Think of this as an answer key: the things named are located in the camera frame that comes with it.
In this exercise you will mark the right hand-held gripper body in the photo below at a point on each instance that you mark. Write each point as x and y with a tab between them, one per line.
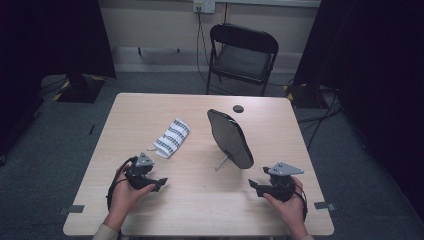
283	186

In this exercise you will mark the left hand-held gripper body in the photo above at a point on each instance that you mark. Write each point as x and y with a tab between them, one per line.
141	173

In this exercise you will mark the white patterned cloth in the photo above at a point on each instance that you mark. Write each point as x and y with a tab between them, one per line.
171	138

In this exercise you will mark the person's right hand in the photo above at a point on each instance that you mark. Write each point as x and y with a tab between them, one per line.
293	213

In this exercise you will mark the person's left hand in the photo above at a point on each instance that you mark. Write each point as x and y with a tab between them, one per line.
125	200

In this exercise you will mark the grey tape strip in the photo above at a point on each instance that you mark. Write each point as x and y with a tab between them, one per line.
75	209
323	205

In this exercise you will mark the small black pen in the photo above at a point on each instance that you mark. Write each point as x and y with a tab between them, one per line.
91	129

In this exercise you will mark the black round table cap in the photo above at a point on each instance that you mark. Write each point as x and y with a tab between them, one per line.
238	108

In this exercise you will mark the black stand base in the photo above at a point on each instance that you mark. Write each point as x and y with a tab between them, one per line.
80	90
306	96

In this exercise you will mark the black folding chair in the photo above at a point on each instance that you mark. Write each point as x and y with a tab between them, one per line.
241	60

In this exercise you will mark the black curtain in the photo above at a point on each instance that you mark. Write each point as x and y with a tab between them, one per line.
373	66
50	40

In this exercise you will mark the white wall socket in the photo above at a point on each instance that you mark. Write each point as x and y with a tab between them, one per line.
204	6

